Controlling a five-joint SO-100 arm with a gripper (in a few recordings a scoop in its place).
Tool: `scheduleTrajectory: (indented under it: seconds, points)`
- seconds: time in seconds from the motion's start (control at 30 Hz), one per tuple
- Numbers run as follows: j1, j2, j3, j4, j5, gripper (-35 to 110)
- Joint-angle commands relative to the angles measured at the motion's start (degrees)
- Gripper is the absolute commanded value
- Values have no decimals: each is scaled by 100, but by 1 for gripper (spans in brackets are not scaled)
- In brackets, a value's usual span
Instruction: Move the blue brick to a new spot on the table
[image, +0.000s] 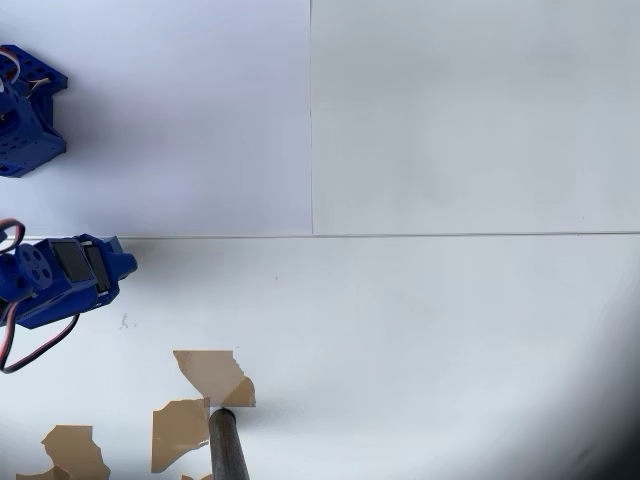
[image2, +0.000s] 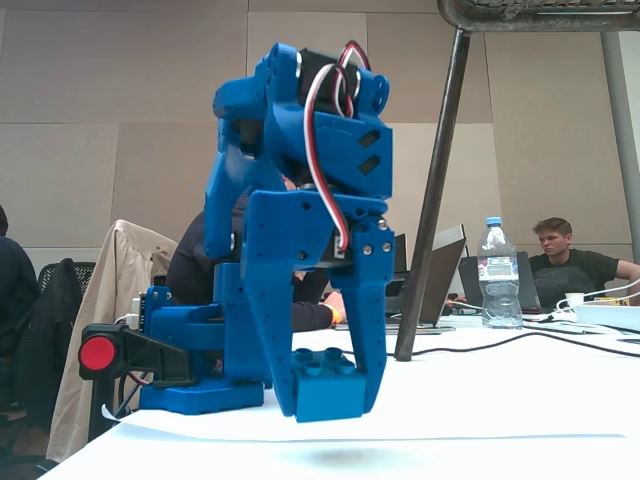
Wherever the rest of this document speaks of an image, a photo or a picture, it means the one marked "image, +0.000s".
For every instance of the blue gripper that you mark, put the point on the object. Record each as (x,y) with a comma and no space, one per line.
(111,266)

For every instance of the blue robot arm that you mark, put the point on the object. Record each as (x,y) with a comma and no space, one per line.
(30,125)

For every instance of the dark metal stand leg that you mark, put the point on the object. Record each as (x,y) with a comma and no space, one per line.
(227,445)

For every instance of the small brown tape piece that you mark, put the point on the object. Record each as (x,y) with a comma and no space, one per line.
(197,477)

